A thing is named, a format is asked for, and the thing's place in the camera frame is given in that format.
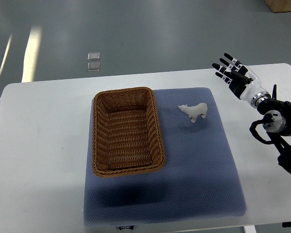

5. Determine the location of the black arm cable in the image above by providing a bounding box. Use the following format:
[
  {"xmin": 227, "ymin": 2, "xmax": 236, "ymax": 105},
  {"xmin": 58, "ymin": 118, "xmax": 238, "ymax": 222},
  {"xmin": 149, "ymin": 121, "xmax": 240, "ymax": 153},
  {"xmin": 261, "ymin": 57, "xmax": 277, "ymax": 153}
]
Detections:
[{"xmin": 249, "ymin": 118, "xmax": 279, "ymax": 145}]

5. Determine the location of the blue gray mat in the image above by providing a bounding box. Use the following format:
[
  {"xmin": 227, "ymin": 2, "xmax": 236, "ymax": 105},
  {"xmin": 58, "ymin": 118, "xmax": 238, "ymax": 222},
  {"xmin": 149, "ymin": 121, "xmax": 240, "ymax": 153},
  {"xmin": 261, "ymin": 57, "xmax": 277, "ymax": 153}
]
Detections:
[{"xmin": 83, "ymin": 87, "xmax": 246, "ymax": 227}]

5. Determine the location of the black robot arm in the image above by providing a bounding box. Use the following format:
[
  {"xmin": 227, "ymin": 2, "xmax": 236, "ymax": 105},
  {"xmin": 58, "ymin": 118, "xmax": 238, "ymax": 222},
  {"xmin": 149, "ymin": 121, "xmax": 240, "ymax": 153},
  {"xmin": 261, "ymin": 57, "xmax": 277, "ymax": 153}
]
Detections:
[{"xmin": 249, "ymin": 85, "xmax": 291, "ymax": 174}]

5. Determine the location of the wooden box corner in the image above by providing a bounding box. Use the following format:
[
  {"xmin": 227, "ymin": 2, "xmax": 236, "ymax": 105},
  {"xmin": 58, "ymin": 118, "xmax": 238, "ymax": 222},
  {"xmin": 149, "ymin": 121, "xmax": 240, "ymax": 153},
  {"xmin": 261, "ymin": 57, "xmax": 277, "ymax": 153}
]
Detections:
[{"xmin": 264, "ymin": 0, "xmax": 291, "ymax": 13}]

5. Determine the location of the lower floor outlet plate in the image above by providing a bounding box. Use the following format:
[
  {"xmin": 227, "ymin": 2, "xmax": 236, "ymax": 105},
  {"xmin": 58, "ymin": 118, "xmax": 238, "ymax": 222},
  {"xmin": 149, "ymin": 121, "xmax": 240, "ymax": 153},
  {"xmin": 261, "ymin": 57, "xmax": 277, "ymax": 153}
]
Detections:
[{"xmin": 87, "ymin": 61, "xmax": 100, "ymax": 71}]

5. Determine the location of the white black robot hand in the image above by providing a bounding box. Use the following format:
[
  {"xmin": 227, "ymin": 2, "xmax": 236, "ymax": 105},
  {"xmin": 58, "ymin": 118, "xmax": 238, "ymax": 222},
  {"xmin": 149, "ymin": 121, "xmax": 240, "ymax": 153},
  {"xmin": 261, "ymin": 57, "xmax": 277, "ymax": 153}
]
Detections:
[{"xmin": 212, "ymin": 53, "xmax": 271, "ymax": 108}]

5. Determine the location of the brown wicker basket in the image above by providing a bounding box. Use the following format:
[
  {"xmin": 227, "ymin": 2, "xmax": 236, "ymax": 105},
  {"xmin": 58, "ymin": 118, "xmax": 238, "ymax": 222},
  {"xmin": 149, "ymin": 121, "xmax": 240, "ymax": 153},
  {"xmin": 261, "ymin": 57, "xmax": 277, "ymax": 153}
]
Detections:
[{"xmin": 92, "ymin": 87, "xmax": 166, "ymax": 178}]

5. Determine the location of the upper floor outlet plate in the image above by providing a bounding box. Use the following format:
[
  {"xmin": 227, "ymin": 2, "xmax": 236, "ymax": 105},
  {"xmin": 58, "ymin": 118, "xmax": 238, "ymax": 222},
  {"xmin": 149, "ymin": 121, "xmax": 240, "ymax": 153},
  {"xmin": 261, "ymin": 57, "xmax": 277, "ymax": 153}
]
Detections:
[{"xmin": 87, "ymin": 52, "xmax": 100, "ymax": 61}]

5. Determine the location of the white toy bear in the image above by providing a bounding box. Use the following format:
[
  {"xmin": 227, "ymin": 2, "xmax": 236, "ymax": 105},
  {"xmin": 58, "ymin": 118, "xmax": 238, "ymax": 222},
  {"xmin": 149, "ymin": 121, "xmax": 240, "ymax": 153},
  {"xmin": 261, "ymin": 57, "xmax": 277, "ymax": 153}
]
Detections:
[{"xmin": 178, "ymin": 103, "xmax": 208, "ymax": 123}]

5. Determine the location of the floor outlet plate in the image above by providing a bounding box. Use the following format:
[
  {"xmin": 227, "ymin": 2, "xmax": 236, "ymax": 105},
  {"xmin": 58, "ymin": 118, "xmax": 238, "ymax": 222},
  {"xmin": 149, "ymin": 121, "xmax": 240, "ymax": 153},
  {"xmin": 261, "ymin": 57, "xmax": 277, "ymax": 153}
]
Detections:
[
  {"xmin": 87, "ymin": 61, "xmax": 100, "ymax": 71},
  {"xmin": 87, "ymin": 52, "xmax": 100, "ymax": 61}
]

